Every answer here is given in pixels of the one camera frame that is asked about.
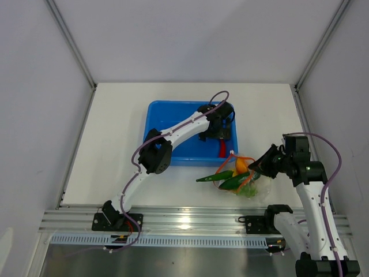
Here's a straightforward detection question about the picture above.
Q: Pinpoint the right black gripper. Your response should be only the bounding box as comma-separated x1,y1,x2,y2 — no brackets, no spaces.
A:
248,144,292,179

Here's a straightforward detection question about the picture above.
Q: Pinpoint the red chili pepper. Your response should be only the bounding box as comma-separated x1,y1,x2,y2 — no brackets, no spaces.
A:
219,139,227,159

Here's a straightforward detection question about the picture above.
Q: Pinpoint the orange red mango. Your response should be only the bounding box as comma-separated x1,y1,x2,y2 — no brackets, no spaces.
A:
235,158,248,174

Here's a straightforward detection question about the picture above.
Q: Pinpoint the green grape bunch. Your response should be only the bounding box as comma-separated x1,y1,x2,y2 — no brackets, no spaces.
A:
236,184,258,198

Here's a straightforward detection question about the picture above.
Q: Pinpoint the dark green cucumber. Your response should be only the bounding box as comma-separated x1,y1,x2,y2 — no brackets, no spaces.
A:
219,171,261,190

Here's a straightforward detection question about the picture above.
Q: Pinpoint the clear zip top bag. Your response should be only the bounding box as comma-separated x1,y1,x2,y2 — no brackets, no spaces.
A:
212,150,272,203

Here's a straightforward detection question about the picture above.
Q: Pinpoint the green chili pepper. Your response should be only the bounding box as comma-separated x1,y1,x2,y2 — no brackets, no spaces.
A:
195,170,234,182

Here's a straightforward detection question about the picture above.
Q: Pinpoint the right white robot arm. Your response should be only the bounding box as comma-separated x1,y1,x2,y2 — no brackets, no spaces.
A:
248,132,360,276

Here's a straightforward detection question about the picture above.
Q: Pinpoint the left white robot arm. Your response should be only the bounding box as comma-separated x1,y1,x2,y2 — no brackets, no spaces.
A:
92,100,235,231

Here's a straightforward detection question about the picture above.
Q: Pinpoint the blue plastic bin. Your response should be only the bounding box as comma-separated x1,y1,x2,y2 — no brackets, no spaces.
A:
143,100,238,167

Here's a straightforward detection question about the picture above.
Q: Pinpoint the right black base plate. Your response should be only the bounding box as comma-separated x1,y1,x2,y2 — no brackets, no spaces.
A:
238,215,280,235

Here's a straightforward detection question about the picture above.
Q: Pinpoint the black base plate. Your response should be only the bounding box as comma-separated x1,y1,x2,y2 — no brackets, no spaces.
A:
91,212,138,233
238,215,280,235

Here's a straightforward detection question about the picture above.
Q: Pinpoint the right aluminium frame post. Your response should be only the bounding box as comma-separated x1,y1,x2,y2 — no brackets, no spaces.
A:
293,0,354,91

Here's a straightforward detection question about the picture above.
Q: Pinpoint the aluminium frame post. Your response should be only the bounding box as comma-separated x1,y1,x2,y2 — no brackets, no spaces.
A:
293,0,354,91
43,0,97,90

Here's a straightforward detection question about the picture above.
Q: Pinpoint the aluminium mounting rail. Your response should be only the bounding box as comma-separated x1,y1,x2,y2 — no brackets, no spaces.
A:
38,205,351,234

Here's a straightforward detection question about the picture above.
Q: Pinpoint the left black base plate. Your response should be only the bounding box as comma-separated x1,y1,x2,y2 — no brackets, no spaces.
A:
91,212,138,233

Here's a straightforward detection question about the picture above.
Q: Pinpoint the left aluminium frame post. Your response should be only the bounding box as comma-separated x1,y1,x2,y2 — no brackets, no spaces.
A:
43,0,97,90

